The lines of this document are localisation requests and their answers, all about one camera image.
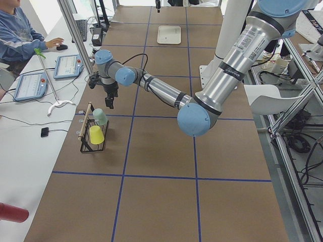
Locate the yellow cup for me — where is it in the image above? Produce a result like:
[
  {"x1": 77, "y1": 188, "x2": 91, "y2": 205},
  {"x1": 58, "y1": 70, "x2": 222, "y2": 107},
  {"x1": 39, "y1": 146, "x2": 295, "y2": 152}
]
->
[{"x1": 89, "y1": 126, "x2": 104, "y2": 145}]

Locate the metal rod white stand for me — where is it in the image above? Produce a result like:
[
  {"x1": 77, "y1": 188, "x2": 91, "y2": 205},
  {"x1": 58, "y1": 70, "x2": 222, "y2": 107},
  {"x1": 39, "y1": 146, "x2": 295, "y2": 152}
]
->
[{"x1": 34, "y1": 48, "x2": 76, "y2": 116}]

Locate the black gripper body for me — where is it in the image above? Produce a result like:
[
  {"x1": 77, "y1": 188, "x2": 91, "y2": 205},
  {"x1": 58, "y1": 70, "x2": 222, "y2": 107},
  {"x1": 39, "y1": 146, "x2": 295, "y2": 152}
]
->
[{"x1": 103, "y1": 81, "x2": 119, "y2": 98}]

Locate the aluminium frame post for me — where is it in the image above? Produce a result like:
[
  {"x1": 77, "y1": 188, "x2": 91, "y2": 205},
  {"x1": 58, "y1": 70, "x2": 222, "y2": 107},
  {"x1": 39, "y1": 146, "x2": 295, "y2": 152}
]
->
[{"x1": 57, "y1": 0, "x2": 93, "y2": 76}]

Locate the blue teach pendant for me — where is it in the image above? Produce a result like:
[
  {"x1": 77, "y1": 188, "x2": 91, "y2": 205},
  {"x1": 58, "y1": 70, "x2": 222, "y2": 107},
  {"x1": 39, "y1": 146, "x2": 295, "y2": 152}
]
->
[
  {"x1": 53, "y1": 54, "x2": 84, "y2": 80},
  {"x1": 13, "y1": 72, "x2": 47, "y2": 101}
]

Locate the far blue teach pendant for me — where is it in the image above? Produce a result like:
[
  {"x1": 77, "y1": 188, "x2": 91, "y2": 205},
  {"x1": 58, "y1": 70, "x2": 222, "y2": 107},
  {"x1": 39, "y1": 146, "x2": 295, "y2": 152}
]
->
[{"x1": 53, "y1": 54, "x2": 84, "y2": 80}]

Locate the small black puck device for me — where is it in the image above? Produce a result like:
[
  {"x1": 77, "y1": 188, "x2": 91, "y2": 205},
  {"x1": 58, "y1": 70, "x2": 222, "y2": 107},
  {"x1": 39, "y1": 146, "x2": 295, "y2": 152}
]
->
[{"x1": 40, "y1": 127, "x2": 49, "y2": 138}]

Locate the wooden rack handle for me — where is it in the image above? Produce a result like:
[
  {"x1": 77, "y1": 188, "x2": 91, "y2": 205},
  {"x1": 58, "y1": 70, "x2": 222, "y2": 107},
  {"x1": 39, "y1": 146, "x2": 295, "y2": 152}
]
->
[{"x1": 78, "y1": 102, "x2": 92, "y2": 141}]

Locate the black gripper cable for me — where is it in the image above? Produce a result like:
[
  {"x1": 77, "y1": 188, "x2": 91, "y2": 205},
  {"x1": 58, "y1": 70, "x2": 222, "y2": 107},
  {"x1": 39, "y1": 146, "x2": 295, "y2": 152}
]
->
[{"x1": 118, "y1": 53, "x2": 152, "y2": 96}]

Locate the red bottle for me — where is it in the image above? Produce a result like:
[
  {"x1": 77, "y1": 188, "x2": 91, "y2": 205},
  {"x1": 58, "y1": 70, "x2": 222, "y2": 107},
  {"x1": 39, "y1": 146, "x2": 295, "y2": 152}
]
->
[{"x1": 1, "y1": 203, "x2": 29, "y2": 223}]

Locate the person in blue sweater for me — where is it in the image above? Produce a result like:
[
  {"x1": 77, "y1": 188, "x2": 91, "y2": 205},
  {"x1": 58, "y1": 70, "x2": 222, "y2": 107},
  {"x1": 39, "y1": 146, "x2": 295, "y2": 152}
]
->
[{"x1": 1, "y1": 1, "x2": 64, "y2": 76}]

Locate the cream rabbit serving tray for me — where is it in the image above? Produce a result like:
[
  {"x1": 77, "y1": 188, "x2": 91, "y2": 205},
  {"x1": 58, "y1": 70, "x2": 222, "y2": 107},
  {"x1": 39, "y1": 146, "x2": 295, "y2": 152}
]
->
[{"x1": 157, "y1": 25, "x2": 181, "y2": 45}]

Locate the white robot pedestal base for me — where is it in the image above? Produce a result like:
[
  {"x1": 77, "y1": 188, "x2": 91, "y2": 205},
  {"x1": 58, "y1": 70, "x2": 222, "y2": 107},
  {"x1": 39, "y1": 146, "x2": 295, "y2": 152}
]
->
[{"x1": 199, "y1": 0, "x2": 253, "y2": 88}]

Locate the black power box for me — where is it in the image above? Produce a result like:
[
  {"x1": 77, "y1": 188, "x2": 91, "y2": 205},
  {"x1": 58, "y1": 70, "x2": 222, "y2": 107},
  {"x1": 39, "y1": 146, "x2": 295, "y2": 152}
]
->
[{"x1": 91, "y1": 28, "x2": 103, "y2": 46}]

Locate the black computer mouse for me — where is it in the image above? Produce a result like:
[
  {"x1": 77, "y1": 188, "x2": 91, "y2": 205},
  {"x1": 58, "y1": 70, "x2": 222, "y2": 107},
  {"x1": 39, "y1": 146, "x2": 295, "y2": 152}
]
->
[{"x1": 56, "y1": 44, "x2": 68, "y2": 51}]

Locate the near blue teach pendant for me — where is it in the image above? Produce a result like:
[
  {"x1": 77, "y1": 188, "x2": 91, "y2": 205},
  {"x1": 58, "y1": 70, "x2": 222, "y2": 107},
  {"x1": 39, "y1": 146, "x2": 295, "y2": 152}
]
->
[{"x1": 13, "y1": 72, "x2": 47, "y2": 101}]

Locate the white chair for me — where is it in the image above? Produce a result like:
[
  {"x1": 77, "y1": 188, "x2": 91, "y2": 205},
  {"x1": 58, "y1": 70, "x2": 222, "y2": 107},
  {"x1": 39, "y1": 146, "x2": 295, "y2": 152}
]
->
[{"x1": 244, "y1": 84, "x2": 305, "y2": 115}]

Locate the black wire cup rack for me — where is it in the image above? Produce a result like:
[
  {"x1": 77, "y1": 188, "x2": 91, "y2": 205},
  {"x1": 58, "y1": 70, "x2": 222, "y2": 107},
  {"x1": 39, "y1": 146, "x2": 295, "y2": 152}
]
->
[{"x1": 80, "y1": 105, "x2": 109, "y2": 153}]

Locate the mint green cup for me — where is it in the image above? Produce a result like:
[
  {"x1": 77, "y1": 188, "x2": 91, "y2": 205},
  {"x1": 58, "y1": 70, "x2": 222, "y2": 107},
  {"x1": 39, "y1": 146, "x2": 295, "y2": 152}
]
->
[{"x1": 92, "y1": 108, "x2": 108, "y2": 126}]

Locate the black keyboard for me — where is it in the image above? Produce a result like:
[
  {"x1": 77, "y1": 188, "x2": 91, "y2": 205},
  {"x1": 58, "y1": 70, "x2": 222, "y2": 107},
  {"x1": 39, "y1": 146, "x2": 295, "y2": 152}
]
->
[{"x1": 75, "y1": 20, "x2": 87, "y2": 42}]

